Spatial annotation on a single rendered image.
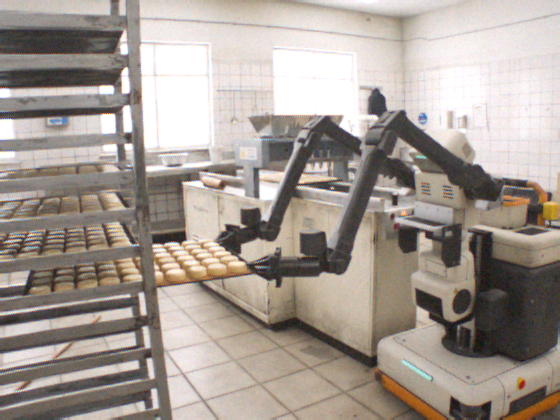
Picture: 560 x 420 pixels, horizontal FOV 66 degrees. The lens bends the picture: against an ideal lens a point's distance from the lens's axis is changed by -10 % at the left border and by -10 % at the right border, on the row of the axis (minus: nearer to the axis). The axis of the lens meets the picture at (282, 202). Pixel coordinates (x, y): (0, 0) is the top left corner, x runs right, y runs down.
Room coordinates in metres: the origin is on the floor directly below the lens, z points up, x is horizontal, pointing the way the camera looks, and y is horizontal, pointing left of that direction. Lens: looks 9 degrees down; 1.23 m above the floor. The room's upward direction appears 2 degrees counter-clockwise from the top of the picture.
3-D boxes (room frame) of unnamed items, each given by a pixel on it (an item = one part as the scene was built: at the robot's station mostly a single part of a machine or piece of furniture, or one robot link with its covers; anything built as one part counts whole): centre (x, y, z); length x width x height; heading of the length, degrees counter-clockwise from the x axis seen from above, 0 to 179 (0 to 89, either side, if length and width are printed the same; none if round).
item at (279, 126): (2.95, -0.11, 1.25); 0.56 x 0.29 x 0.14; 122
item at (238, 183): (3.24, 0.32, 0.88); 1.28 x 0.01 x 0.07; 32
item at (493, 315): (1.71, -0.71, 0.52); 0.28 x 0.27 x 0.25; 24
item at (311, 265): (1.23, -0.07, 0.87); 0.07 x 0.06 x 0.07; 85
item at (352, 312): (2.52, -0.38, 0.45); 0.70 x 0.34 x 0.90; 32
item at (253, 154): (2.95, -0.11, 1.01); 0.72 x 0.33 x 0.34; 122
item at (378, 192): (3.12, -0.17, 0.87); 2.01 x 0.03 x 0.07; 32
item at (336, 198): (2.97, 0.07, 0.87); 2.01 x 0.03 x 0.07; 32
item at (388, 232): (2.22, -0.58, 0.77); 0.24 x 0.04 x 0.14; 122
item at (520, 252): (1.87, -0.92, 0.59); 0.55 x 0.34 x 0.83; 24
